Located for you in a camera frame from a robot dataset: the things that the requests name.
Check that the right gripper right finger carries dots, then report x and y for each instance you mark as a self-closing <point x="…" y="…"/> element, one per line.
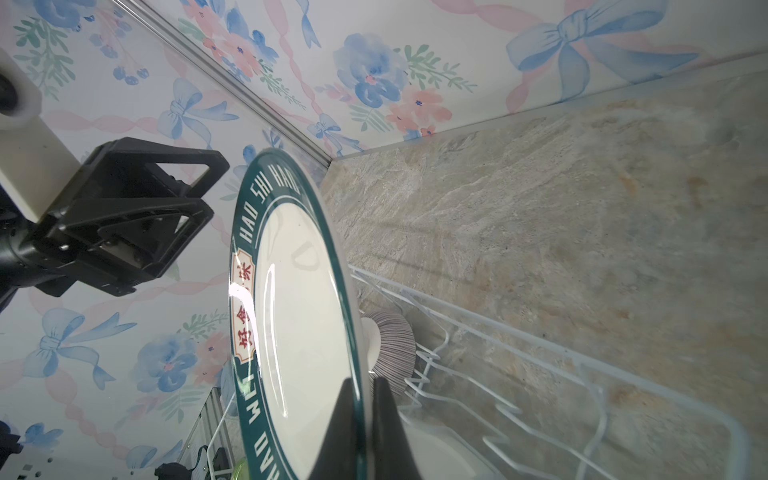
<point x="393" y="458"/>

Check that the green rimmed plate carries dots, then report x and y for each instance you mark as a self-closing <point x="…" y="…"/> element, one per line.
<point x="296" y="333"/>

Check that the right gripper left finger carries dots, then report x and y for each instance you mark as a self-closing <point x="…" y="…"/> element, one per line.
<point x="337" y="458"/>

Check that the green plastic cup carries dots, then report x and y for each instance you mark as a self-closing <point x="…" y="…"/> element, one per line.
<point x="241" y="470"/>

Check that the white wire dish rack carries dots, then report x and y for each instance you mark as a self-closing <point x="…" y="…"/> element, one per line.
<point x="537" y="410"/>

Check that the striped ceramic bowl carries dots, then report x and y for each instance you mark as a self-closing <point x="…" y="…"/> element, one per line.
<point x="391" y="349"/>

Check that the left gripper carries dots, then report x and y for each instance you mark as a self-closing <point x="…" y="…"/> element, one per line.
<point x="112" y="245"/>

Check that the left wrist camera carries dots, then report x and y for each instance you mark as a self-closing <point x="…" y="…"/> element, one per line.
<point x="35" y="165"/>

